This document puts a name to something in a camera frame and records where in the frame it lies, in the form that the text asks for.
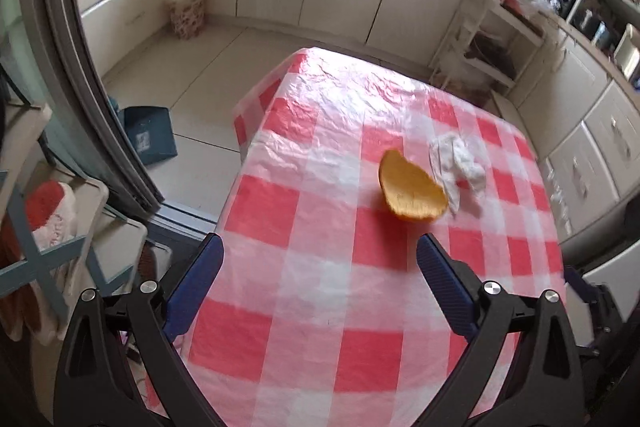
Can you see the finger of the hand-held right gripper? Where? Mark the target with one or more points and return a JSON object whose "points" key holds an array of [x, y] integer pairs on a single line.
{"points": [[600, 312]]}

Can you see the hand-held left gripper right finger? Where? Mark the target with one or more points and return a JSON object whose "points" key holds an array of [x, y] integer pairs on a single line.
{"points": [[445, 287]]}

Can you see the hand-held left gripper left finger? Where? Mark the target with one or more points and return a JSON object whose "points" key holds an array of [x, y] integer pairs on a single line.
{"points": [[195, 287]]}

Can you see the white shoe rack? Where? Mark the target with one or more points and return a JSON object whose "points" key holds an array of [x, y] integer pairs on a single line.
{"points": [[95, 227]]}

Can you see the crumpled white tissue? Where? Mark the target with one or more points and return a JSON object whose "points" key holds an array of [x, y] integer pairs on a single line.
{"points": [[460, 162]]}

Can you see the red white checkered tablecloth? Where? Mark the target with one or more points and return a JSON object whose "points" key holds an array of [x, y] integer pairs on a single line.
{"points": [[325, 232]]}

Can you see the blue box on floor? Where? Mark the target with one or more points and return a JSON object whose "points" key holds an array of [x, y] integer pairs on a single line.
{"points": [[147, 134]]}

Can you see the red white slipper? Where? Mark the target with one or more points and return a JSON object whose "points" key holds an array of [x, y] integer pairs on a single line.
{"points": [[47, 207]]}

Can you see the dark frying pan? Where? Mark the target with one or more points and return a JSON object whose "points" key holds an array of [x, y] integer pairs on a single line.
{"points": [[492, 54]]}

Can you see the floral fabric basket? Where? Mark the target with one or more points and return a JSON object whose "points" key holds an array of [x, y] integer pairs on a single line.
{"points": [[186, 14]]}

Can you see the white shelf rack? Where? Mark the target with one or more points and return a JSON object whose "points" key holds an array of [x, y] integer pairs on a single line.
{"points": [[492, 12]]}

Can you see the white metal counter rack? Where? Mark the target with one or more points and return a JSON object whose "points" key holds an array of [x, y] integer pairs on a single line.
{"points": [[620, 32]]}

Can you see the grey sliding door frame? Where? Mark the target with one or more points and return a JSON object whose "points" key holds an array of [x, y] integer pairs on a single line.
{"points": [[75, 72]]}

